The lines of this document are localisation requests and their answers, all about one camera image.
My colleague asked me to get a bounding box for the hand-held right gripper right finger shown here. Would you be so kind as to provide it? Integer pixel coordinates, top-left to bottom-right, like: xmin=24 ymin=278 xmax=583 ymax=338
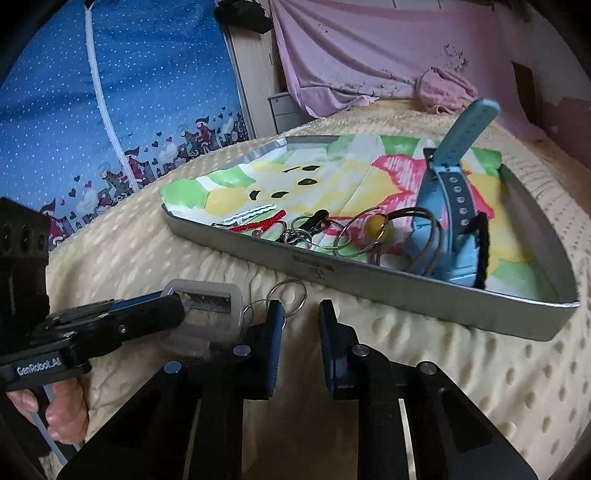
xmin=318 ymin=299 xmax=539 ymax=480

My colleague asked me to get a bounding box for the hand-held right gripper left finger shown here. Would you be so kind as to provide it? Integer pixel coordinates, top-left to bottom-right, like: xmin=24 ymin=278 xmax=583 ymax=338
xmin=55 ymin=299 xmax=287 ymax=480

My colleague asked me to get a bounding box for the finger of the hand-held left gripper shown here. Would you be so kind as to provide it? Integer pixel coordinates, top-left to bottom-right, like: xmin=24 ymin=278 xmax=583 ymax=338
xmin=110 ymin=294 xmax=166 ymax=311
xmin=115 ymin=296 xmax=186 ymax=346

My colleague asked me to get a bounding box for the thin silver key ring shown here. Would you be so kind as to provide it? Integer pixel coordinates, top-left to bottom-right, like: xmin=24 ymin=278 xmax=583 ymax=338
xmin=244 ymin=278 xmax=308 ymax=326

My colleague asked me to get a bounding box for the beige hair claw clip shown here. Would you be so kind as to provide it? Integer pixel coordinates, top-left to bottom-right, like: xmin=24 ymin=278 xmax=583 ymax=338
xmin=159 ymin=278 xmax=243 ymax=358

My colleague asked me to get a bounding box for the silver key ring bunch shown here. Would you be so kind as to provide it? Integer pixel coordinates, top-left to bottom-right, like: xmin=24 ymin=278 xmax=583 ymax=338
xmin=279 ymin=209 xmax=332 ymax=251

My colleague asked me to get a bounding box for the grey metal tray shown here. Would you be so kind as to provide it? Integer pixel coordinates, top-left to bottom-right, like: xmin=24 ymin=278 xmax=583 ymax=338
xmin=161 ymin=134 xmax=580 ymax=342

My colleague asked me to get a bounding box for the red braided cord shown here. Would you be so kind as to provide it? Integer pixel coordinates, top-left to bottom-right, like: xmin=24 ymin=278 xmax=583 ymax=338
xmin=228 ymin=210 xmax=288 ymax=233

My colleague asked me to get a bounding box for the yellow bead brown cord necklace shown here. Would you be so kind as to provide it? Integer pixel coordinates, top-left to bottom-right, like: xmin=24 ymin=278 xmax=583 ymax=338
xmin=365 ymin=208 xmax=446 ymax=278

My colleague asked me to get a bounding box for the black fuzzy hair tie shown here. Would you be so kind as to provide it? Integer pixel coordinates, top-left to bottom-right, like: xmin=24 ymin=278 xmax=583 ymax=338
xmin=462 ymin=211 xmax=491 ymax=289

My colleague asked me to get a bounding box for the person's left hand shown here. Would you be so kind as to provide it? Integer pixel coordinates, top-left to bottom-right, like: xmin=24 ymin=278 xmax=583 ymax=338
xmin=7 ymin=373 xmax=90 ymax=444

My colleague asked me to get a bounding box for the yellow dotted blanket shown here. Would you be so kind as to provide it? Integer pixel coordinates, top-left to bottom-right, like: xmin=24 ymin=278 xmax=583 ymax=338
xmin=46 ymin=99 xmax=591 ymax=480

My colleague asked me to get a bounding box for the blue dotted fabric wardrobe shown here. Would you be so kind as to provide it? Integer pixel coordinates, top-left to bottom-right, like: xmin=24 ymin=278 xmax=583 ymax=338
xmin=0 ymin=0 xmax=252 ymax=250

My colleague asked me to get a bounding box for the grey drawer cabinet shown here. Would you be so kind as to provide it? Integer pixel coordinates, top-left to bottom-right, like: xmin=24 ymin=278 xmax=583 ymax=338
xmin=269 ymin=91 xmax=315 ymax=132

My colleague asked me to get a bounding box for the wooden cabinet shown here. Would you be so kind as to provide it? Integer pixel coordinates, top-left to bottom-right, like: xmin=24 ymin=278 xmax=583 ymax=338
xmin=224 ymin=25 xmax=287 ymax=139

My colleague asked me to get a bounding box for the pink towel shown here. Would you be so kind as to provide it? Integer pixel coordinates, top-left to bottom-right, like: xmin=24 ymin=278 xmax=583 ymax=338
xmin=416 ymin=67 xmax=478 ymax=116

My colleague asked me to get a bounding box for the pink hanging cloth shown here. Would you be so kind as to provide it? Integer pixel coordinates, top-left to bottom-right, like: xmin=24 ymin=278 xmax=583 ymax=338
xmin=270 ymin=0 xmax=546 ymax=139

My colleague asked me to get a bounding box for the black cloth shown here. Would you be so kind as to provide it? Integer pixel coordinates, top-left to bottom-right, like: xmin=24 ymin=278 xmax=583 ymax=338
xmin=215 ymin=0 xmax=273 ymax=28

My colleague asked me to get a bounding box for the blue watch strap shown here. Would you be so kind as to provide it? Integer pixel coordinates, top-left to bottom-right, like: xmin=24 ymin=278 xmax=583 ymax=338
xmin=409 ymin=98 xmax=502 ymax=287

